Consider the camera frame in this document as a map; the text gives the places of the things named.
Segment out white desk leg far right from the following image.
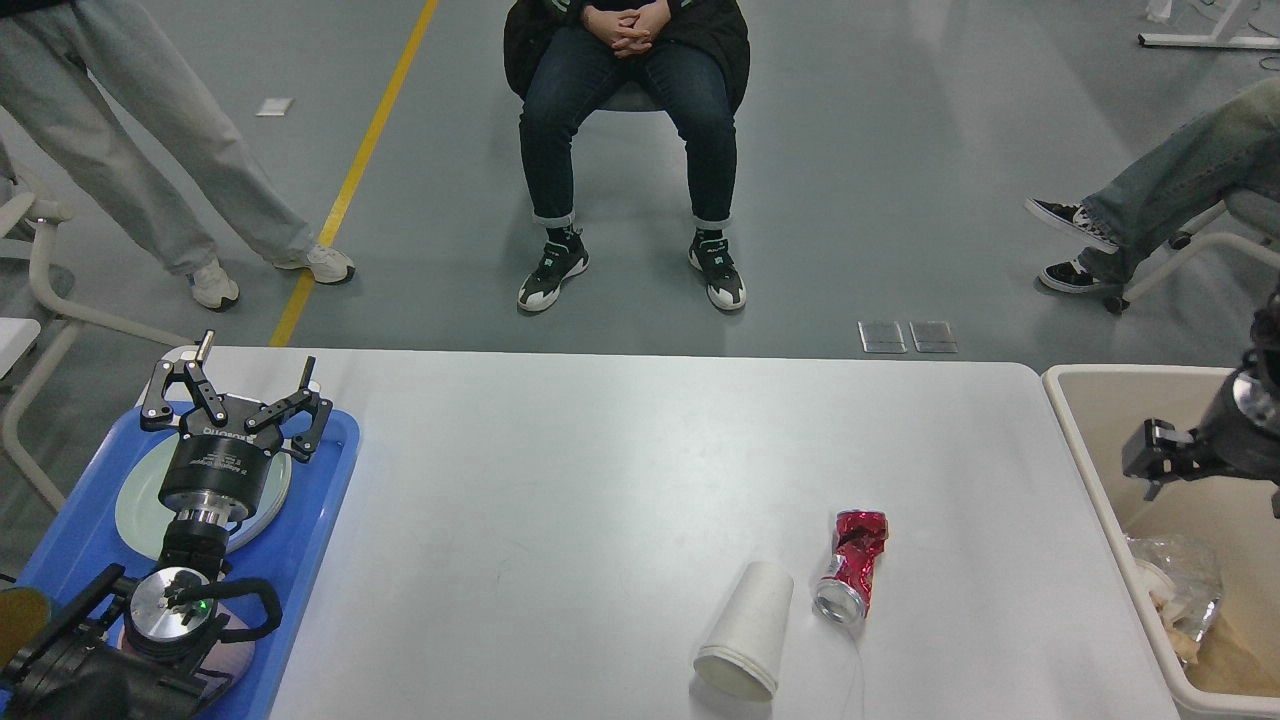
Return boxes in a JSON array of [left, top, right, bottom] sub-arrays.
[[1137, 1, 1279, 51]]

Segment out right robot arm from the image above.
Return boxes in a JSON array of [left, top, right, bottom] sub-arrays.
[[1123, 290, 1279, 501]]

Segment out brown paper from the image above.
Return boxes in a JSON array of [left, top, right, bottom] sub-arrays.
[[1158, 597, 1222, 666]]

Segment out crushed red can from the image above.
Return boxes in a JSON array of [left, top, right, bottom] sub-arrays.
[[814, 510, 888, 628]]

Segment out paper cup in foil tray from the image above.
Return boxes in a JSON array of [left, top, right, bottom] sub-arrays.
[[1134, 559, 1178, 612]]

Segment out floor socket plate left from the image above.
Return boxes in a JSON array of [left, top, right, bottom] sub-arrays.
[[858, 322, 908, 354]]

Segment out large brown paper bag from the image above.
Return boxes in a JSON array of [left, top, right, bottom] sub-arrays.
[[1185, 616, 1279, 698]]

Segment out white office chair right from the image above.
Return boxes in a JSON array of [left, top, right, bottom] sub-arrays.
[[1103, 190, 1279, 316]]

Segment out blue plastic tray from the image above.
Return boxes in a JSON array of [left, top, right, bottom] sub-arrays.
[[18, 407, 360, 719]]

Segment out standing person grey trousers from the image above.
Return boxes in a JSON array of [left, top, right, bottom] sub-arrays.
[[0, 0, 358, 313]]

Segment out chair under middle person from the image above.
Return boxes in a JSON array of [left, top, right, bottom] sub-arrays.
[[596, 83, 664, 113]]

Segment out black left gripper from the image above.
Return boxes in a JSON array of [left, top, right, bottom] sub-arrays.
[[140, 331, 337, 523]]

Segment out floor socket plate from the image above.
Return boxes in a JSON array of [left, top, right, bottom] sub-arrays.
[[858, 322, 908, 354], [909, 322, 959, 354]]

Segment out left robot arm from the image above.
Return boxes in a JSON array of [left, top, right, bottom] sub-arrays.
[[3, 332, 333, 719]]

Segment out white paper scrap on floor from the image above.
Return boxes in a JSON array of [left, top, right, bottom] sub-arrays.
[[255, 97, 294, 118]]

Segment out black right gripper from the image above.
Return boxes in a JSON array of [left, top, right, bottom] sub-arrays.
[[1123, 395, 1279, 501]]

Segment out green plate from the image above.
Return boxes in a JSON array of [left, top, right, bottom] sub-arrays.
[[115, 434, 293, 560]]

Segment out aluminium foil tray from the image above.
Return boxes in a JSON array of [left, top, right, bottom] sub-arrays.
[[1126, 536, 1224, 601]]

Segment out beige plastic bin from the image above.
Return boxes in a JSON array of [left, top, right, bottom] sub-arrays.
[[1043, 364, 1279, 719]]

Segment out seated person on right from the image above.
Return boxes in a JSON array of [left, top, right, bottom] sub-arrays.
[[1025, 78, 1279, 293]]

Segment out white paper cup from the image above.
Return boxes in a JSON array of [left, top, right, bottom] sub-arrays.
[[692, 561, 794, 702]]

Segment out seated person dark jeans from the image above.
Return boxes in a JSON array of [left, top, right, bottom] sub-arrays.
[[502, 1, 751, 314]]

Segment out floor socket plate right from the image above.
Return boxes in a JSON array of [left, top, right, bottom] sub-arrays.
[[909, 322, 959, 354]]

